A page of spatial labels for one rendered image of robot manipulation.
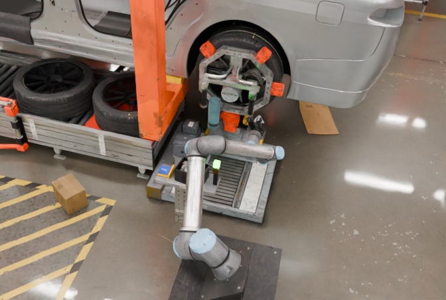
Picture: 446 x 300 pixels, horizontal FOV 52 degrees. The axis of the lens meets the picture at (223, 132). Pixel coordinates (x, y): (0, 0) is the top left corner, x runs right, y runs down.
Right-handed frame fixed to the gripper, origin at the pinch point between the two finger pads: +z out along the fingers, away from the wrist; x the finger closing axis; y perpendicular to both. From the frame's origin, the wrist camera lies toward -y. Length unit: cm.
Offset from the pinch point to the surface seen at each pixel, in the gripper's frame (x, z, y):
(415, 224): 50, -12, 140
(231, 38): 18, 13, -57
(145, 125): -53, -38, -54
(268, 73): 26.9, 4.5, -23.7
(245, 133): -38, 26, 21
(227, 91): 0.9, -10.1, -33.3
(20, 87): -148, -9, -129
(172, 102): -43, -10, -49
